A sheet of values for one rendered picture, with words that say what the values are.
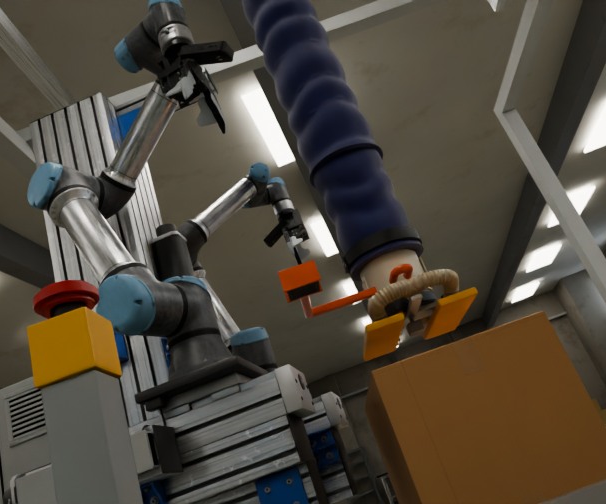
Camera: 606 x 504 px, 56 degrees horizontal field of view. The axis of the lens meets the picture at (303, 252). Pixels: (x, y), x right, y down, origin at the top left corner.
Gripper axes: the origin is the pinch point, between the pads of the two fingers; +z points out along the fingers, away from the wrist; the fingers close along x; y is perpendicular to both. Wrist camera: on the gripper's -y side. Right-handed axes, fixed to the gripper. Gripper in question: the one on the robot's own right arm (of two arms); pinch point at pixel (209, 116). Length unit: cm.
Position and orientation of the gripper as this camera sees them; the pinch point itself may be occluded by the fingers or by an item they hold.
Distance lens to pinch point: 121.7
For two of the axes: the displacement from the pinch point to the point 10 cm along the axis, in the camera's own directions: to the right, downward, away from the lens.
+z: 3.2, 8.7, -3.9
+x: -3.7, -2.7, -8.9
